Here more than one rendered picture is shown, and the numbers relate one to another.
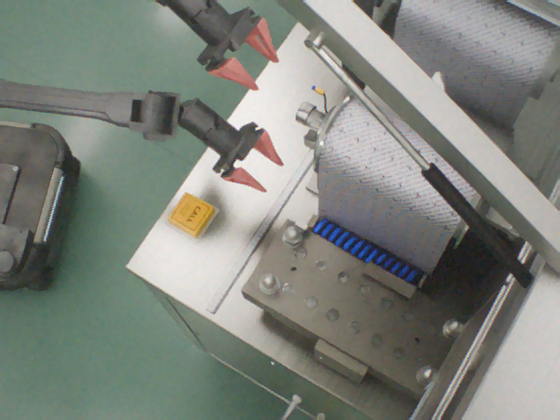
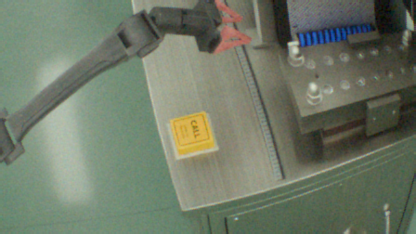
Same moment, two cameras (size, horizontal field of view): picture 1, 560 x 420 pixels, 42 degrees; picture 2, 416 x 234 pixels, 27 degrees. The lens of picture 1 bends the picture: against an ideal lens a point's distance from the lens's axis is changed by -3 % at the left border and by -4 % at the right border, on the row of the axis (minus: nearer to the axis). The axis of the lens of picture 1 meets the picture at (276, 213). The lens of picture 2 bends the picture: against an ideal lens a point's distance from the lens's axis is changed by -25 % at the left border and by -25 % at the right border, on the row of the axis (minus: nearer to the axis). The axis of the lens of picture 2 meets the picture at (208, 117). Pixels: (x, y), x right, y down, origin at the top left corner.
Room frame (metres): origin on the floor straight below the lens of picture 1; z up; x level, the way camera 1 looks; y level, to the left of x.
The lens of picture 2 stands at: (-0.31, 0.99, 2.75)
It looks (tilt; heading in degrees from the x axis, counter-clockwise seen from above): 56 degrees down; 315
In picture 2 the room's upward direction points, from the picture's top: 8 degrees counter-clockwise
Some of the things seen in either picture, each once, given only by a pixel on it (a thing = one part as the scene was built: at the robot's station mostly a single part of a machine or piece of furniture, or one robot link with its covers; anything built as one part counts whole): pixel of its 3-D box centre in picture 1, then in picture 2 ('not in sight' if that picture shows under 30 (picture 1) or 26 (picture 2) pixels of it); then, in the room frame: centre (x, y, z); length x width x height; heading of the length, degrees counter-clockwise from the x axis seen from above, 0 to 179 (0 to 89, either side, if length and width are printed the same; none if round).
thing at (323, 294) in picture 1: (359, 312); (368, 73); (0.29, -0.12, 1.00); 0.40 x 0.16 x 0.06; 51
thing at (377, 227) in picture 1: (378, 227); (334, 5); (0.41, -0.17, 1.11); 0.23 x 0.01 x 0.18; 51
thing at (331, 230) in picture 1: (367, 253); (340, 35); (0.39, -0.15, 1.03); 0.21 x 0.04 x 0.03; 51
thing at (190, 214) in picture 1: (191, 214); (191, 133); (0.55, 0.17, 0.91); 0.07 x 0.07 x 0.02; 51
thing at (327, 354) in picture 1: (339, 363); (383, 114); (0.21, -0.08, 0.96); 0.10 x 0.03 x 0.11; 51
